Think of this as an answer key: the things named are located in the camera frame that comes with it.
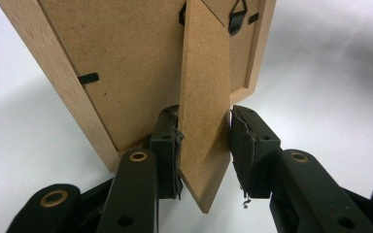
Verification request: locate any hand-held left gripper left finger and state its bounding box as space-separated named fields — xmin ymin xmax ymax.
xmin=96 ymin=104 xmax=185 ymax=233

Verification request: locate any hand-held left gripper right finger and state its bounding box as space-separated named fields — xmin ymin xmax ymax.
xmin=228 ymin=104 xmax=373 ymax=233

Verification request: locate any wooden picture frame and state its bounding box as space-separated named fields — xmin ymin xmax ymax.
xmin=0 ymin=0 xmax=277 ymax=215

